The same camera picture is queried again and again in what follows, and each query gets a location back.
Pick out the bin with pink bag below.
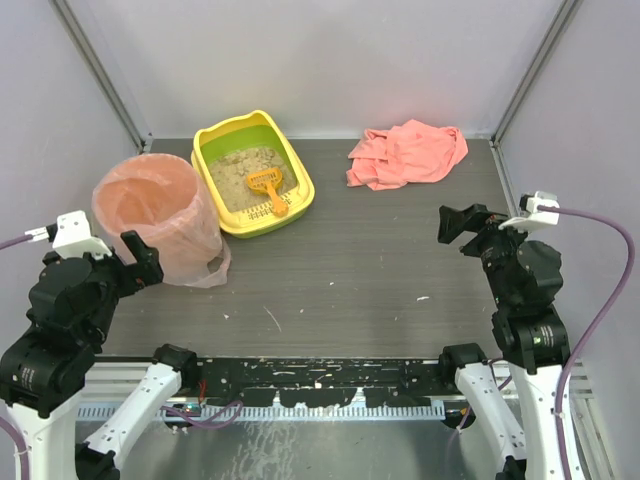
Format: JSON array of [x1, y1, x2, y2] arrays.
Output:
[[92, 153, 232, 289]]

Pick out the yellow green litter box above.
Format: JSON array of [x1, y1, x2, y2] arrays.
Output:
[[191, 110, 315, 238]]

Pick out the orange litter scoop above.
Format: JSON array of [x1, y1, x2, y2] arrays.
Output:
[[247, 167, 288, 217]]

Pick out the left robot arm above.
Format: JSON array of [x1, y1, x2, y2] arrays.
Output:
[[1, 231, 198, 479]]

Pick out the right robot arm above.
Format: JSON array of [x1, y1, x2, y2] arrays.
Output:
[[437, 195, 585, 479]]

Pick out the cat litter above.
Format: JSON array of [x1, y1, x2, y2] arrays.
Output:
[[209, 146, 297, 212]]

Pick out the pink cloth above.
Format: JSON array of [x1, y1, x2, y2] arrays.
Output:
[[346, 119, 469, 191]]

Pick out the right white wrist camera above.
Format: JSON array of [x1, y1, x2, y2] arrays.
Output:
[[498, 191, 559, 233]]

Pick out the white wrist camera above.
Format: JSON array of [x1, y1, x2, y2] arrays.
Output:
[[498, 191, 559, 233], [24, 210, 113, 260]]

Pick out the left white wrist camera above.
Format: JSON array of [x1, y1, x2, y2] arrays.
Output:
[[24, 210, 113, 260]]

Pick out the slotted cable duct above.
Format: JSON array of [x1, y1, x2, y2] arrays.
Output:
[[76, 400, 446, 423]]

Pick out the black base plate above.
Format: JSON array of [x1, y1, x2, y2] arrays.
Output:
[[142, 355, 499, 409]]

